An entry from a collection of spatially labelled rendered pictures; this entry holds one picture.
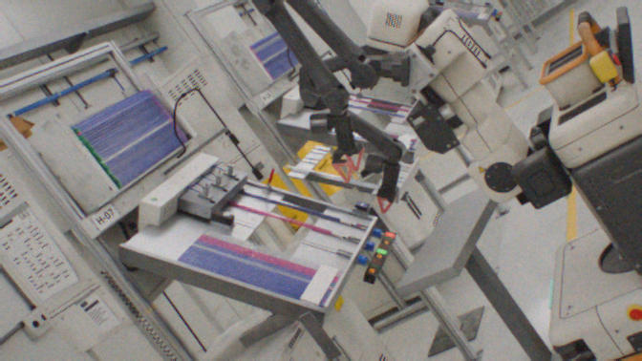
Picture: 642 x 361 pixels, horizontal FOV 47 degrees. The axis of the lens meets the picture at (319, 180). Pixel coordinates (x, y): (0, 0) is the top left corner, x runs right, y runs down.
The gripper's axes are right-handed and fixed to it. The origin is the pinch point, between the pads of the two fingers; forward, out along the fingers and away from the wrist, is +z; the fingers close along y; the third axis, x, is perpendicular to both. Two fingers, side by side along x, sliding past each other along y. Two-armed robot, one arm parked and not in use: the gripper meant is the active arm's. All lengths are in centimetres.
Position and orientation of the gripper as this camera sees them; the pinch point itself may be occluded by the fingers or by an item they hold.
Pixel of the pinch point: (383, 211)
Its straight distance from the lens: 274.8
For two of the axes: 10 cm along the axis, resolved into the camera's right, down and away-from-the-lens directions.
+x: 9.4, 2.6, -2.1
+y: -3.0, 3.8, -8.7
